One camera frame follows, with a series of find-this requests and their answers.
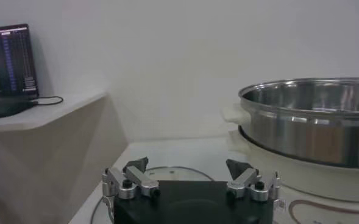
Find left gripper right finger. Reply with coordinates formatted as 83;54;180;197
226;158;281;202

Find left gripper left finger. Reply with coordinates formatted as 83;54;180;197
102;156;161;200

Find glass lid with cream handle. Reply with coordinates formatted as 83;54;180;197
90;166;216;224

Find stainless steel steamer basket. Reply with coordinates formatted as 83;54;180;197
221;77;359;169

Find cream electric cooker pot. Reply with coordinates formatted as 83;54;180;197
227;129;359;224

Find black computer mouse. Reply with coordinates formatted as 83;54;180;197
0;97;38;119

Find laptop with dark screen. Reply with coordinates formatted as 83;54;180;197
0;23;40;114

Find thin black mouse cable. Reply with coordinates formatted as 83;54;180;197
29;96;64;107

